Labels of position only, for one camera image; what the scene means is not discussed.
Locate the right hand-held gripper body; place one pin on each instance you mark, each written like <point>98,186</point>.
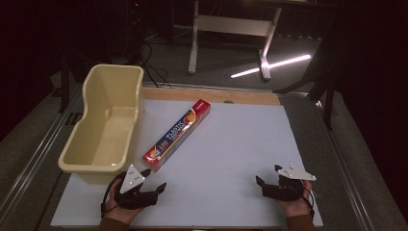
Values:
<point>288,187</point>

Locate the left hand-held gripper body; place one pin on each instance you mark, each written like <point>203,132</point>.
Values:
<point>132,179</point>

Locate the cream plastic bin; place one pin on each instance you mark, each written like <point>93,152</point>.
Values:
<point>106,134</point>

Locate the red blue plastic wrap box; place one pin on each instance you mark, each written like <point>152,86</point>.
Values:
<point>179,131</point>

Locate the person's right hand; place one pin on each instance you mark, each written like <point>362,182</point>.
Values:
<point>295,208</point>

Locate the person's left hand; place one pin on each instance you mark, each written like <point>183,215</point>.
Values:
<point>123,214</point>

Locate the black tripod stand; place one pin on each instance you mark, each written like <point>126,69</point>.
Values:
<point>327,96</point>

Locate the black stand leg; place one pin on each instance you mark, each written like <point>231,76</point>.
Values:
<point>64,86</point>

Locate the metal floor rail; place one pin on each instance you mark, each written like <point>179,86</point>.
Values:
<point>346,179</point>
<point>35,160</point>

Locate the white metal table frame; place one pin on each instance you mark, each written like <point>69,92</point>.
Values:
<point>231,25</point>

